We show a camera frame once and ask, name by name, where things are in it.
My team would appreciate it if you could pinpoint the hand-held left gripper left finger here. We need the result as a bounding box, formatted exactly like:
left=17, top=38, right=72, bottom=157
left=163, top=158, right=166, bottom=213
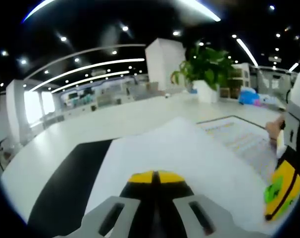
left=76, top=170, right=157, bottom=238

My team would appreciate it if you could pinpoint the white paper sheet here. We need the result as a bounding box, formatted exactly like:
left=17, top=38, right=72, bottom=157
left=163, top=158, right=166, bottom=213
left=27, top=115, right=289, bottom=238

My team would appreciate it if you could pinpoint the white plant pot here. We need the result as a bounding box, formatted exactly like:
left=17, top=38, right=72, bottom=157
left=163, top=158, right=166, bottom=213
left=192, top=79, right=220, bottom=104

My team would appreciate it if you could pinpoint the blue plastic package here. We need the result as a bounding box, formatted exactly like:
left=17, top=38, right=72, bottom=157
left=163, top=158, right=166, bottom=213
left=238, top=86, right=262, bottom=106

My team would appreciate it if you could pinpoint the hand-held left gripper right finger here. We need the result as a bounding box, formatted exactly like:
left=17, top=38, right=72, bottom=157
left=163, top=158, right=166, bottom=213
left=155, top=169, right=243, bottom=238

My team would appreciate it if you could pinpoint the white square pillar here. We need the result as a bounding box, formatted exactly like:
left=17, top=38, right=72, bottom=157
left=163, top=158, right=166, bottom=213
left=145, top=38, right=188, bottom=92

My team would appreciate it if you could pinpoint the long ceiling light strip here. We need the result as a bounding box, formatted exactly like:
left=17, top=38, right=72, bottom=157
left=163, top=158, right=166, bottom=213
left=177, top=0, right=222, bottom=22

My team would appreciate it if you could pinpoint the person's right hand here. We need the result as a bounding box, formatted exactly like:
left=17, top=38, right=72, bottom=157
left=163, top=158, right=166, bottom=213
left=265, top=116, right=286, bottom=140

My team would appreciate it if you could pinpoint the green leafy potted plant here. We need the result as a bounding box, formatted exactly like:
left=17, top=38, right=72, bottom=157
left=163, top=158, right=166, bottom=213
left=171, top=44, right=237, bottom=91

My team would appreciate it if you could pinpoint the brown cubby shelf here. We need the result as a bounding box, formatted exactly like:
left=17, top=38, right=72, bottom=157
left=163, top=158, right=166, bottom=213
left=219, top=68, right=243, bottom=99

